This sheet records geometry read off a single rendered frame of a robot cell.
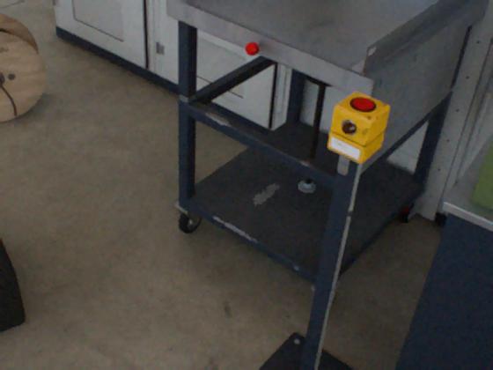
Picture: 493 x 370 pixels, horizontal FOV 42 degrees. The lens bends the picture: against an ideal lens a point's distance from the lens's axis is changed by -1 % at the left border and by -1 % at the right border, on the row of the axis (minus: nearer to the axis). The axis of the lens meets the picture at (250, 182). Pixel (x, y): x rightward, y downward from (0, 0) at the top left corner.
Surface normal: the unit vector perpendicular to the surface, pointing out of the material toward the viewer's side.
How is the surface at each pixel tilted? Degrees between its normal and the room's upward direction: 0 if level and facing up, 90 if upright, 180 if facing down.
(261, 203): 0
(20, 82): 90
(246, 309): 0
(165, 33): 90
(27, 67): 90
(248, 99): 90
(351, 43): 0
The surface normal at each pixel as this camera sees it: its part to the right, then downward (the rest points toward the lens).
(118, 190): 0.07, -0.78
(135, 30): -0.62, 0.46
